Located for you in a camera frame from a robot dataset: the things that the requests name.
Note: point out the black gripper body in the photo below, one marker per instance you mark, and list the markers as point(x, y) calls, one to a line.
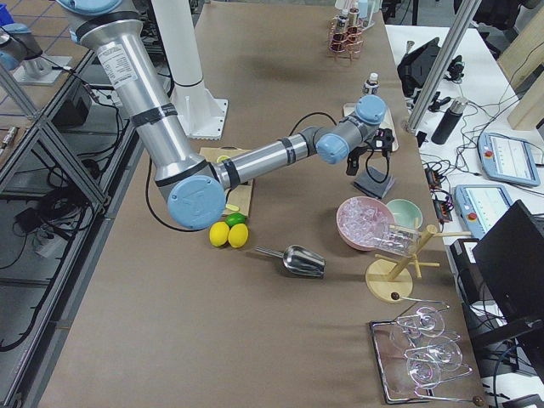
point(354, 159)

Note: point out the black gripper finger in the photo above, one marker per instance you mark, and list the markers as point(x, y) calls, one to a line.
point(351, 168)

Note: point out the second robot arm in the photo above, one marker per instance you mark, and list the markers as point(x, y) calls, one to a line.
point(25, 59)

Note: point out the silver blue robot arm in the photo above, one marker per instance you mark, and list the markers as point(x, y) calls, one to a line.
point(193, 187)

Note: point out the cream rectangular tray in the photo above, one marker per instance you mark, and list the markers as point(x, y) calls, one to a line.
point(387, 122)

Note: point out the dark drink bottle on tray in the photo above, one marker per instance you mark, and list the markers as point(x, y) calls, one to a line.
point(371, 84)

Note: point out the grey folded cloth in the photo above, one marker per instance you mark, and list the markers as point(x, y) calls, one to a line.
point(374, 183)

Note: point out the pink bowl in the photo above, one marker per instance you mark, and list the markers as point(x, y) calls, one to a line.
point(359, 219)

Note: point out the green bowl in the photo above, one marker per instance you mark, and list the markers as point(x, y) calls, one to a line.
point(406, 213)

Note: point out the clear glass on tree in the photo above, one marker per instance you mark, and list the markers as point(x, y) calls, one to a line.
point(396, 239)

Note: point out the black equipment case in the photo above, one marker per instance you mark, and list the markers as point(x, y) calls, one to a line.
point(414, 68)

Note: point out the black thermos bottle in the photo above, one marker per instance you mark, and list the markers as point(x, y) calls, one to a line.
point(449, 120)

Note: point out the metal scoop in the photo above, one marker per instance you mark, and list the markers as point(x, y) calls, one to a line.
point(299, 260)

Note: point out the wooden cutting board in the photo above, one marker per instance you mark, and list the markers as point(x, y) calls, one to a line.
point(242, 195)

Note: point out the bottle in rack back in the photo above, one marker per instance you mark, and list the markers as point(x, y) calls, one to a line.
point(340, 29)

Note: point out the bottle in rack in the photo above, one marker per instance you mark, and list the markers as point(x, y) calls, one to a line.
point(340, 29)
point(353, 24)

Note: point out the wooden mug tree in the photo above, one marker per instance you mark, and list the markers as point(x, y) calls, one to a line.
point(389, 279)

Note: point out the bottle in rack front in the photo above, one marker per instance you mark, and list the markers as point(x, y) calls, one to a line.
point(353, 24)

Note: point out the yellow plastic knife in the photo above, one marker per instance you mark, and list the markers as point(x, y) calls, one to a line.
point(232, 208)

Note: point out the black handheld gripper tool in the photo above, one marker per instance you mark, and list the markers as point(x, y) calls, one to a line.
point(454, 74)

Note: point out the green lime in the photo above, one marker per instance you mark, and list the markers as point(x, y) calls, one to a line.
point(235, 218)

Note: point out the yellow lemon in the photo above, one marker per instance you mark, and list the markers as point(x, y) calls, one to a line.
point(238, 235)
point(219, 234)

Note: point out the blue teach pendant near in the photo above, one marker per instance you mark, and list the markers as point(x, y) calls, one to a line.
point(481, 206)

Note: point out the blue teach pendant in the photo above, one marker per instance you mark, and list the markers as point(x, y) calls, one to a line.
point(481, 206)
point(507, 159)

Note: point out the blue teach pendant far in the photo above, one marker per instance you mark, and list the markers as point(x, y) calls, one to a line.
point(507, 159)

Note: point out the black monitor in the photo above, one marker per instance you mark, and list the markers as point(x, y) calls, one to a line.
point(510, 260)

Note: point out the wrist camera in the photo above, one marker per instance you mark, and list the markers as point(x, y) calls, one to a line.
point(383, 141)

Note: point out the copper wire bottle rack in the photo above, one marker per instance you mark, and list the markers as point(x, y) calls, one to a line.
point(349, 49)

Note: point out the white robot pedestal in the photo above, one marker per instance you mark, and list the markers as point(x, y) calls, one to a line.
point(202, 116)

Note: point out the aluminium frame post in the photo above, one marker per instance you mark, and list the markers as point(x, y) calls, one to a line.
point(464, 16)

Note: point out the wire glass holder rack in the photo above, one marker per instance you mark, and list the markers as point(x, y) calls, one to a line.
point(416, 355)

